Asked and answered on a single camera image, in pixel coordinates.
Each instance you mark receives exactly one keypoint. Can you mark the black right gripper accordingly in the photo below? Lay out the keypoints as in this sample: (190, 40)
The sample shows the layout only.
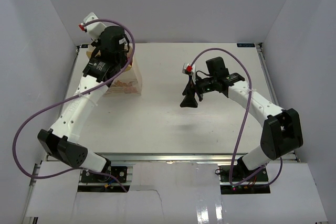
(190, 100)

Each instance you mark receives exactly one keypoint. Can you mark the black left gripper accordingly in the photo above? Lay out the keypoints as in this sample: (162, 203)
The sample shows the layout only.
(100, 45)

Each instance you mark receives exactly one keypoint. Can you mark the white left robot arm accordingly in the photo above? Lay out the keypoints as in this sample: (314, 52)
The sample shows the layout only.
(61, 141)

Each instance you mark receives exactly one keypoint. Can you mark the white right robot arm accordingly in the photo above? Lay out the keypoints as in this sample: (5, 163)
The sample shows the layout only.
(281, 129)

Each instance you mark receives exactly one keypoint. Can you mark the cream bear paper bag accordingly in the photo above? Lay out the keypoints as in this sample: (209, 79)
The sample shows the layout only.
(128, 79)

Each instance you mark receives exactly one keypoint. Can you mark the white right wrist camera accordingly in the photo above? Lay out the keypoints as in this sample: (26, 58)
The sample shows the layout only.
(189, 70)

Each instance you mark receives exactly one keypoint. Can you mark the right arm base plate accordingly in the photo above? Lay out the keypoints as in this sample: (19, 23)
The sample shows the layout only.
(223, 173)

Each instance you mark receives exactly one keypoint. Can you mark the aluminium table frame rail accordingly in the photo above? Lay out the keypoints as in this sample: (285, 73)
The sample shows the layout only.
(167, 157)

